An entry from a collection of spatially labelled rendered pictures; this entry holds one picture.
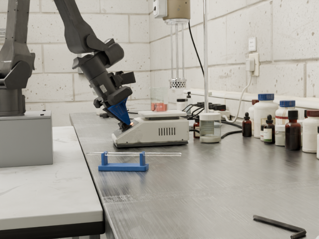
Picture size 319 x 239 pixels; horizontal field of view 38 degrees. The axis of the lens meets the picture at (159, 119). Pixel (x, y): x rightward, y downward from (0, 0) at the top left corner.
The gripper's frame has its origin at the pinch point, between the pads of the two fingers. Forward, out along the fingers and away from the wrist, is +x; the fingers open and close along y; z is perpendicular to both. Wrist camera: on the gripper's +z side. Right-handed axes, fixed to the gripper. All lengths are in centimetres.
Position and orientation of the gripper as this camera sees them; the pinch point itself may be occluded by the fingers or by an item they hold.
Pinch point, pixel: (121, 114)
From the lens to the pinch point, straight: 127.7
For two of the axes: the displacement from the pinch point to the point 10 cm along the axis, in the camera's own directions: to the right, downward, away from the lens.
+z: 7.7, -5.4, 3.3
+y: -3.8, 0.3, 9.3
